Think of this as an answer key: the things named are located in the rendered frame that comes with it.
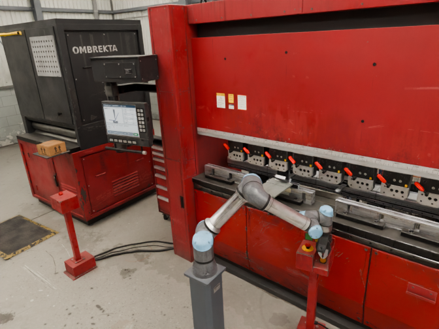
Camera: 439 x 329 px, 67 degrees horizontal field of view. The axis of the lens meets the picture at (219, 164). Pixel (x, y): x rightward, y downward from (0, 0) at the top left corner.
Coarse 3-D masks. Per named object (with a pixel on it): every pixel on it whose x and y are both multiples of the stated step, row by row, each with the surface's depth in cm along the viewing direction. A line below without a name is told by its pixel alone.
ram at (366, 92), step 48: (192, 48) 270; (240, 48) 240; (288, 48) 217; (336, 48) 197; (384, 48) 181; (432, 48) 167; (288, 96) 227; (336, 96) 206; (384, 96) 188; (432, 96) 173; (336, 144) 215; (384, 144) 196; (432, 144) 180
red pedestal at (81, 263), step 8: (64, 192) 302; (56, 200) 287; (64, 200) 286; (72, 200) 292; (56, 208) 293; (64, 208) 288; (72, 208) 293; (64, 216) 301; (72, 224) 304; (72, 232) 306; (72, 240) 308; (72, 248) 313; (80, 256) 318; (88, 256) 323; (72, 264) 312; (80, 264) 312; (88, 264) 319; (64, 272) 319; (72, 272) 312; (80, 272) 314
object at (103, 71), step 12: (96, 60) 268; (108, 60) 262; (120, 60) 257; (132, 60) 252; (144, 60) 256; (156, 60) 269; (96, 72) 272; (108, 72) 266; (120, 72) 261; (132, 72) 256; (144, 72) 258; (156, 72) 271; (108, 84) 283; (108, 96) 286; (120, 144) 301
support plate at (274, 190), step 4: (272, 180) 257; (276, 180) 256; (264, 184) 250; (268, 184) 250; (272, 184) 250; (276, 184) 250; (280, 184) 249; (284, 184) 249; (288, 184) 249; (292, 184) 248; (264, 188) 244; (268, 188) 244; (272, 188) 243; (276, 188) 243; (280, 188) 243; (284, 188) 242; (268, 192) 238; (272, 192) 237; (276, 192) 237; (280, 192) 237; (272, 196) 231
